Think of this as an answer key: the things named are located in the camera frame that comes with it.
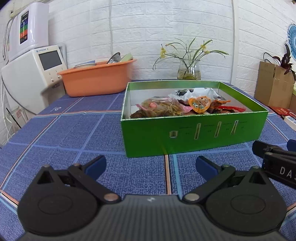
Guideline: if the dark red meat snack packet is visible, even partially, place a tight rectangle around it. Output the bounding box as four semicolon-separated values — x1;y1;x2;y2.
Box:
130;109;147;118

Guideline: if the white blue small box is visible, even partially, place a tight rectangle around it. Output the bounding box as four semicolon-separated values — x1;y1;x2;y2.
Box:
284;116;296;131

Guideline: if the red booklet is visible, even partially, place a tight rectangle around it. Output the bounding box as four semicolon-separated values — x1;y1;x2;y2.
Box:
269;106;296;118

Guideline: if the orange jelly cup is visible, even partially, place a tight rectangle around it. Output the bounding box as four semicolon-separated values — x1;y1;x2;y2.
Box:
188;96;212;113

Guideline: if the brown cardboard box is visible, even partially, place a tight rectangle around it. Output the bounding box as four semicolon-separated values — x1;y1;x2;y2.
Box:
254;61;295;108

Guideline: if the green cardboard box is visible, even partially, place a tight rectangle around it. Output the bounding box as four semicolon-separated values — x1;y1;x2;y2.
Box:
120;80;268;158

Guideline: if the pink noodle snack packet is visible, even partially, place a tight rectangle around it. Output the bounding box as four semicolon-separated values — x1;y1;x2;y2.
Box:
137;96;192;118

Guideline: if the white black snack packet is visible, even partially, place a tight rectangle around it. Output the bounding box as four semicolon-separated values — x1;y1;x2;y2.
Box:
168;88;222;101

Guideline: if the orange plastic basin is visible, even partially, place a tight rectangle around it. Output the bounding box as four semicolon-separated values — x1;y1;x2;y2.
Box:
58;59;136;97

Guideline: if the dark purple leaf plant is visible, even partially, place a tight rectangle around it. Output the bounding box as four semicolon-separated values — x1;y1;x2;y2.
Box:
263;43;295;81

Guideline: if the glass vase with plant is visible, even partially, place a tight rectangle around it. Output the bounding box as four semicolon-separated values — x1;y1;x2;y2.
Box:
152;38;229;80

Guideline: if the white countertop appliance with screen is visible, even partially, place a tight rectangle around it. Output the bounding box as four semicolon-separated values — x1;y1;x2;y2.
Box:
1;45;67;115

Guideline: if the metal bowl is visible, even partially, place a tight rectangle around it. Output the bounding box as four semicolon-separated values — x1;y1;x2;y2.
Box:
107;52;121;64

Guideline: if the pale green plastic item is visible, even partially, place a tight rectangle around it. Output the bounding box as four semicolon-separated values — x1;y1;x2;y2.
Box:
120;53;133;62

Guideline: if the blue paper wall fan decoration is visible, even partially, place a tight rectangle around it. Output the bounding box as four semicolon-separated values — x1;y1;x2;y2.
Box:
287;24;296;60

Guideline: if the white wall water purifier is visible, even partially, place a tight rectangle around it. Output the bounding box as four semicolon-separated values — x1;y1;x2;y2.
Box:
8;3;49;61

